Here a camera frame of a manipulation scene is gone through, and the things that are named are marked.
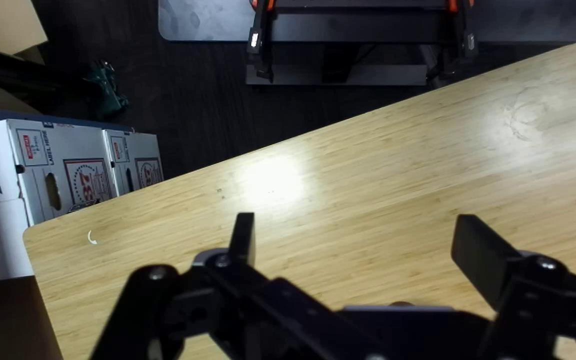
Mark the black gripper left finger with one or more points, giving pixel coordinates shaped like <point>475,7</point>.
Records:
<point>242,239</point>

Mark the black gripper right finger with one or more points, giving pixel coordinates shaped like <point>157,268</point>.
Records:
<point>485,258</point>

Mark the black metal stand base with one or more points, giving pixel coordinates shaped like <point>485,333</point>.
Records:
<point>369,42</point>

